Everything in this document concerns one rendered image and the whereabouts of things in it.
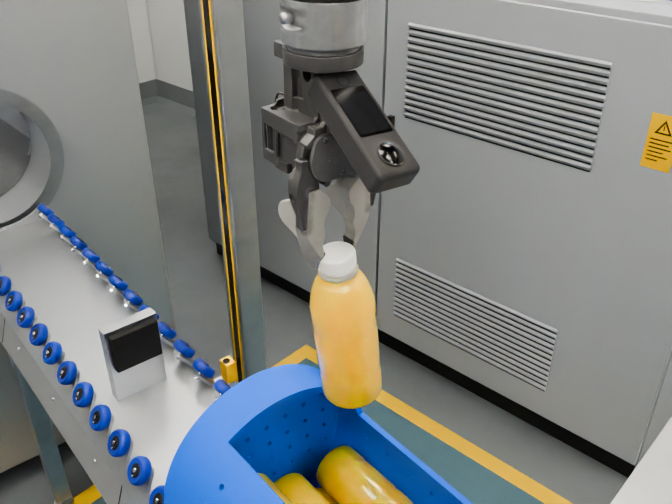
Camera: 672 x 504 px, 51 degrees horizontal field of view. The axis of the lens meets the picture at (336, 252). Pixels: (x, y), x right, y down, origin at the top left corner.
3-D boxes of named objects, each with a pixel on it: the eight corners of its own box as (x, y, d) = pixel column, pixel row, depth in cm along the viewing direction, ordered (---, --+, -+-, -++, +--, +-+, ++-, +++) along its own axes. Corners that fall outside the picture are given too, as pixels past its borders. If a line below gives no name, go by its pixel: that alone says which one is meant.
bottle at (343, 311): (321, 414, 79) (299, 285, 68) (324, 369, 84) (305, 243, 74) (383, 412, 78) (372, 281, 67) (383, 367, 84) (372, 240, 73)
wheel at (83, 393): (88, 377, 127) (78, 376, 125) (98, 390, 124) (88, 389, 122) (76, 399, 127) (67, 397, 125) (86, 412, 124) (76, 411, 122)
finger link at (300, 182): (319, 220, 68) (331, 135, 65) (331, 227, 67) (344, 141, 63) (280, 227, 65) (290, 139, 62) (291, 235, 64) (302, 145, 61)
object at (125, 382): (161, 372, 135) (150, 306, 127) (171, 383, 132) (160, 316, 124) (112, 394, 130) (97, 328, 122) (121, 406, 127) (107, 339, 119)
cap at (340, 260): (317, 276, 69) (315, 261, 68) (319, 253, 72) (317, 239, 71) (356, 274, 69) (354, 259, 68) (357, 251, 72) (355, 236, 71)
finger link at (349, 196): (341, 223, 77) (330, 149, 71) (377, 245, 73) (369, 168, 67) (319, 235, 75) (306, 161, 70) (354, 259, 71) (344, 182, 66)
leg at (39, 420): (69, 492, 225) (24, 338, 192) (76, 504, 221) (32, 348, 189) (51, 501, 222) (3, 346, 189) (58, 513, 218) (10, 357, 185)
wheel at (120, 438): (123, 424, 117) (113, 423, 115) (135, 439, 114) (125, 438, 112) (111, 447, 117) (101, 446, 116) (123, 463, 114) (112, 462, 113)
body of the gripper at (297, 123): (322, 146, 72) (322, 28, 66) (377, 174, 67) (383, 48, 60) (260, 165, 68) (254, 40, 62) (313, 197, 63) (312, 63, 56)
